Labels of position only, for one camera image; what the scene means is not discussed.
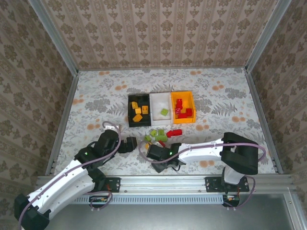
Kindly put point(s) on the orange lego brick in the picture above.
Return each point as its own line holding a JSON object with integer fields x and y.
{"x": 137, "y": 110}
{"x": 148, "y": 144}
{"x": 137, "y": 118}
{"x": 133, "y": 105}
{"x": 144, "y": 109}

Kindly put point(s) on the black mount plate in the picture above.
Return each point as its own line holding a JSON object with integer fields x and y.
{"x": 212, "y": 184}
{"x": 115, "y": 184}

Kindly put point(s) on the black right mount plate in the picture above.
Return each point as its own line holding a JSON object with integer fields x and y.
{"x": 212, "y": 184}

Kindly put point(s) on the black plastic container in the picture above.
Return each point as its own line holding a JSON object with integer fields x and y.
{"x": 140, "y": 124}

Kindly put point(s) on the white plastic container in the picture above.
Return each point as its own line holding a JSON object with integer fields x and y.
{"x": 158, "y": 105}

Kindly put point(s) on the long green lego brick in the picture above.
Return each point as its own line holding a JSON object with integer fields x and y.
{"x": 161, "y": 138}

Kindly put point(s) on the aluminium side rail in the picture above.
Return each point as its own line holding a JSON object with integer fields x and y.
{"x": 63, "y": 119}
{"x": 260, "y": 115}

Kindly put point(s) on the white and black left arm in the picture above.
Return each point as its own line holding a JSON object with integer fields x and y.
{"x": 64, "y": 179}

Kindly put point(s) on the base electronics board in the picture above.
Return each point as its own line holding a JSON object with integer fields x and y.
{"x": 98, "y": 200}
{"x": 231, "y": 198}

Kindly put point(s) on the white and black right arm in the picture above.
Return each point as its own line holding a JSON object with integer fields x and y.
{"x": 204, "y": 152}

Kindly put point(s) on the orange plastic container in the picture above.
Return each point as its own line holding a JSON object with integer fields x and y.
{"x": 184, "y": 121}

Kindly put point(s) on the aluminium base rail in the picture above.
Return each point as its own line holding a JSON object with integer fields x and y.
{"x": 163, "y": 183}

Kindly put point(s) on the aluminium frame post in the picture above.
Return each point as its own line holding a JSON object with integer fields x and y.
{"x": 57, "y": 40}
{"x": 266, "y": 36}

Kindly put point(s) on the aluminium rear rail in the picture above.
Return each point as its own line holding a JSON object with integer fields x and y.
{"x": 163, "y": 68}

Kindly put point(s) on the floral table covering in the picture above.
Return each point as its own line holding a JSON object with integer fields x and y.
{"x": 204, "y": 83}

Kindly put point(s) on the right base electronics board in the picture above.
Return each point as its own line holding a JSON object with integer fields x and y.
{"x": 231, "y": 198}

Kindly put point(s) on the left base electronics board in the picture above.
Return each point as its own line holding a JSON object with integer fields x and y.
{"x": 98, "y": 200}

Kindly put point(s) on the black left mount plate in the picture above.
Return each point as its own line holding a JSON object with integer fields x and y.
{"x": 115, "y": 184}

